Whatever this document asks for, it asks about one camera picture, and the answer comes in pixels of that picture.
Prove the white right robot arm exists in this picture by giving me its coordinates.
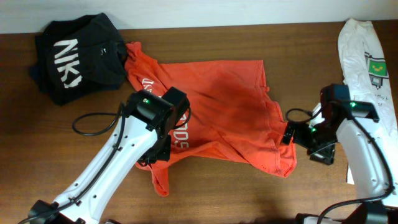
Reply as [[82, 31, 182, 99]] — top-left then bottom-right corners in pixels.
[[282, 84, 397, 223]]

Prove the black Nike t-shirt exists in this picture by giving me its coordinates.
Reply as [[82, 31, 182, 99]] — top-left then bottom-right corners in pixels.
[[35, 13, 127, 105]]

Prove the dark navy folded garment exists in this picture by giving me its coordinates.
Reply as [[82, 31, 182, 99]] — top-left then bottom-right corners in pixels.
[[29, 64, 63, 106]]

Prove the white printed t-shirt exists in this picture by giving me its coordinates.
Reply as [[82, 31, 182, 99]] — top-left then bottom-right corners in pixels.
[[337, 19, 397, 208]]

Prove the red soccer t-shirt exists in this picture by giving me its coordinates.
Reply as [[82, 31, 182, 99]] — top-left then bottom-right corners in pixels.
[[125, 42, 297, 197]]

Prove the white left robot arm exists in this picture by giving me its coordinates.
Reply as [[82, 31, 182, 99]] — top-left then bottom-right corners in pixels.
[[23, 87, 190, 223]]

